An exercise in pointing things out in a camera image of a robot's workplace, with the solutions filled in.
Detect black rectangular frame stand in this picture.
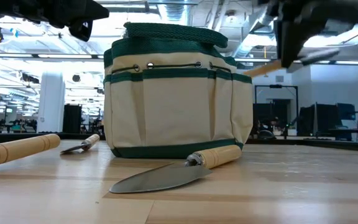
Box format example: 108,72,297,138
254,84,300,138

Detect narrow steel transplanter wooden handle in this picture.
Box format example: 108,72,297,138
60,133,101,155

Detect dark desk monitors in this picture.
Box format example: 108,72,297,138
298,102,357,139

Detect cream green gardening bag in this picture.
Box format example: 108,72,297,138
103,21,254,159

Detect steel hand tool wooden handle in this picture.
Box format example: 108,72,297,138
243,48,341,78

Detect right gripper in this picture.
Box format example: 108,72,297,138
267,0,358,68

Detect black storage cabinet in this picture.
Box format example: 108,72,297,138
62,104,83,134

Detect white building pillar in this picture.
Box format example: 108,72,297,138
37,72,66,134

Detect wide steel trowel wooden handle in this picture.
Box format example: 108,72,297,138
109,144,242,194

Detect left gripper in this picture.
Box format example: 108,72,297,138
0,0,110,43

